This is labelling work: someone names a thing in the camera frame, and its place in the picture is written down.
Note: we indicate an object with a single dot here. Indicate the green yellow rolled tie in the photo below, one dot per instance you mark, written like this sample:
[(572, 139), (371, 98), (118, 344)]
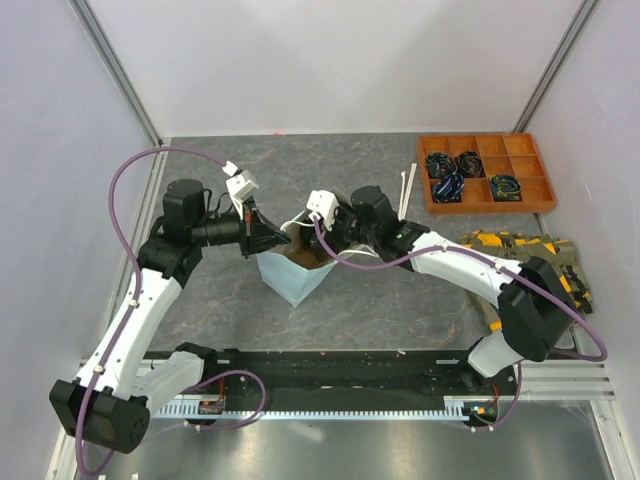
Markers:
[(505, 188)]

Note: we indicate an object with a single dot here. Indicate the orange compartment tray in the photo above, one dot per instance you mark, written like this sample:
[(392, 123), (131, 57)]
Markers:
[(512, 154)]

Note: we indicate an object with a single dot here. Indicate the dark blue rolled tie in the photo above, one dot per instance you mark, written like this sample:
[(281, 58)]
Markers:
[(440, 165)]

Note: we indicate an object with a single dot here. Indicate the camouflage folded cloth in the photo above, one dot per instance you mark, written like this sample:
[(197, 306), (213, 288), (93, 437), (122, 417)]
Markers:
[(561, 254)]

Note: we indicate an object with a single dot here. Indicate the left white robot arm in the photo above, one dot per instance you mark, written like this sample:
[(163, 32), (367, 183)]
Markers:
[(108, 403)]

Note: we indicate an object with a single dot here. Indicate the slotted cable duct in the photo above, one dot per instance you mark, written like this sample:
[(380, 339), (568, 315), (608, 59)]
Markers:
[(191, 409)]

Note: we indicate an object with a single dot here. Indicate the brown paper coffee cup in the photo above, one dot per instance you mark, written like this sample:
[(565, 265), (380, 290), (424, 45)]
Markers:
[(310, 243)]

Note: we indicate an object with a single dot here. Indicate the black brown rolled tie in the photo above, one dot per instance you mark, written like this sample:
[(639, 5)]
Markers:
[(470, 164)]

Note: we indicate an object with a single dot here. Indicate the white straw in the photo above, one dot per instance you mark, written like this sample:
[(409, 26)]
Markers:
[(410, 176), (402, 195)]

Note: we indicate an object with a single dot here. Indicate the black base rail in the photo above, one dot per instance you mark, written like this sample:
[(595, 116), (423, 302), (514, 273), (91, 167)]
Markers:
[(315, 381)]

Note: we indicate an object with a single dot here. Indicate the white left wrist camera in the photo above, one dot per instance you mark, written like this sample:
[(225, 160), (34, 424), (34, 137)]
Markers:
[(240, 185)]

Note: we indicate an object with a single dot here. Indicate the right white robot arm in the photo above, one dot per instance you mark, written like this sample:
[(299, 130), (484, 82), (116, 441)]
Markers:
[(533, 306)]

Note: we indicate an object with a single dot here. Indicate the white and blue paper bag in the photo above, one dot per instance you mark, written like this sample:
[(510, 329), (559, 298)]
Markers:
[(289, 280)]

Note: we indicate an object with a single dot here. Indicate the brown cardboard cup carrier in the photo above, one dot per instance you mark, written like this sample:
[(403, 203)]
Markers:
[(309, 260)]

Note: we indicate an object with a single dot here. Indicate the blue striped rolled tie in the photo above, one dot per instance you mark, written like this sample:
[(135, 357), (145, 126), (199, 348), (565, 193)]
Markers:
[(449, 189)]

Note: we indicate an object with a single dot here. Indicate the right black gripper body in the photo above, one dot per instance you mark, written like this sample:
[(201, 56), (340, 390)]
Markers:
[(345, 230)]

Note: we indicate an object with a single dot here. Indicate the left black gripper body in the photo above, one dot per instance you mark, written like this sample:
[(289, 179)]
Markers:
[(247, 227)]

